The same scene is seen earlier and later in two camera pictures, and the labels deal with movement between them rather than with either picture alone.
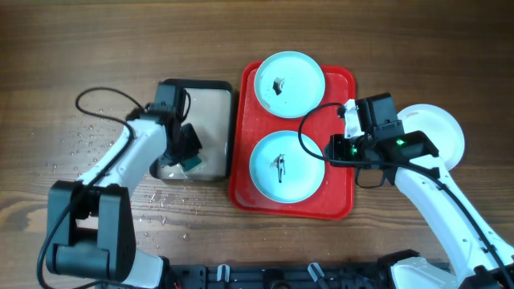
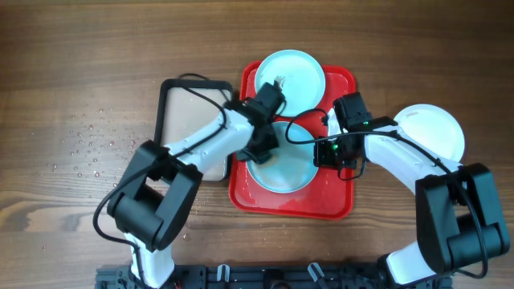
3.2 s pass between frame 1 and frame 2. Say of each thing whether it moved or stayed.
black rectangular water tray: stayed
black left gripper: moved
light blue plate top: stayed
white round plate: stayed
